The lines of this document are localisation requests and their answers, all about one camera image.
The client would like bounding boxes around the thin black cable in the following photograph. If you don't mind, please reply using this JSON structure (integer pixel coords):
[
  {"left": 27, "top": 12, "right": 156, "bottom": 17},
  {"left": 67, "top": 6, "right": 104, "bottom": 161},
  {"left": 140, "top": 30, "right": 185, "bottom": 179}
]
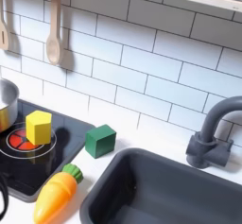
[{"left": 0, "top": 172, "right": 9, "bottom": 221}]

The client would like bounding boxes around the dark grey tap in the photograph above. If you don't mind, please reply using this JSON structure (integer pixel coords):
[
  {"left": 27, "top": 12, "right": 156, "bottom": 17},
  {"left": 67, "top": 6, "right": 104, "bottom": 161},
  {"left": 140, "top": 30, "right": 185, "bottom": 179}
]
[{"left": 185, "top": 95, "right": 242, "bottom": 169}]

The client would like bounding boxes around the dark grey sink basin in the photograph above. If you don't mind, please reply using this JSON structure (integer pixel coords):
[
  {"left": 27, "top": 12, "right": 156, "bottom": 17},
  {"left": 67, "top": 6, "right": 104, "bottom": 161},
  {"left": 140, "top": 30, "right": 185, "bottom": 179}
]
[{"left": 78, "top": 146, "right": 242, "bottom": 224}]

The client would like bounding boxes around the green block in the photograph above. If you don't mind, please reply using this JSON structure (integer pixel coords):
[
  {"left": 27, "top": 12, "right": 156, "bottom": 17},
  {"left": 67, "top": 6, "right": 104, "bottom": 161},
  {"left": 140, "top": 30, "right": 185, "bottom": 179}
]
[{"left": 84, "top": 123, "right": 117, "bottom": 160}]

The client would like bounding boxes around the wooden slotted spatula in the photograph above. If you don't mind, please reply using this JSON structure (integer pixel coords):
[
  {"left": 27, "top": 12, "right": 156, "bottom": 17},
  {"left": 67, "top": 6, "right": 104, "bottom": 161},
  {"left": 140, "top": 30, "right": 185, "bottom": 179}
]
[{"left": 0, "top": 0, "right": 11, "bottom": 51}]

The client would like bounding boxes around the yellow block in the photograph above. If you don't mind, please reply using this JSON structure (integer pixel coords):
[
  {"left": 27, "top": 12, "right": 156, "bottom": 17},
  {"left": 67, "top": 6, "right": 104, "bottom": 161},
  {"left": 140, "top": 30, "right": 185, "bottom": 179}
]
[{"left": 25, "top": 110, "right": 53, "bottom": 146}]

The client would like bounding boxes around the wooden spoon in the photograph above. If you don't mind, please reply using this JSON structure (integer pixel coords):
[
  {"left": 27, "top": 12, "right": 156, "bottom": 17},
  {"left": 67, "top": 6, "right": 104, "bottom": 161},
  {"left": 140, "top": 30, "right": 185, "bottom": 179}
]
[{"left": 45, "top": 0, "right": 64, "bottom": 66}]

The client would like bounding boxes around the black toy stove top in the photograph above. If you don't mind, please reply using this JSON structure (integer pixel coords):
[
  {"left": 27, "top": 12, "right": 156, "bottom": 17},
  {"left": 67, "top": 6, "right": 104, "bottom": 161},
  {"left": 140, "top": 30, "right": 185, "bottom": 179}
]
[{"left": 0, "top": 98, "right": 96, "bottom": 203}]

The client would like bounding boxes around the steel pot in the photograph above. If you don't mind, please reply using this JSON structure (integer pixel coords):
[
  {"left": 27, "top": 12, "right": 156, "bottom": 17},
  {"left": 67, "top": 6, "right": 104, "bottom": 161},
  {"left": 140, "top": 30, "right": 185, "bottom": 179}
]
[{"left": 0, "top": 78, "right": 21, "bottom": 133}]

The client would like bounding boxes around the orange toy carrot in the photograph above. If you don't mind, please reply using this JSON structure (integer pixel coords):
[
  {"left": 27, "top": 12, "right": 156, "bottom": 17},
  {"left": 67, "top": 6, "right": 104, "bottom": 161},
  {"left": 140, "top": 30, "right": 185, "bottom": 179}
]
[{"left": 33, "top": 163, "right": 84, "bottom": 224}]

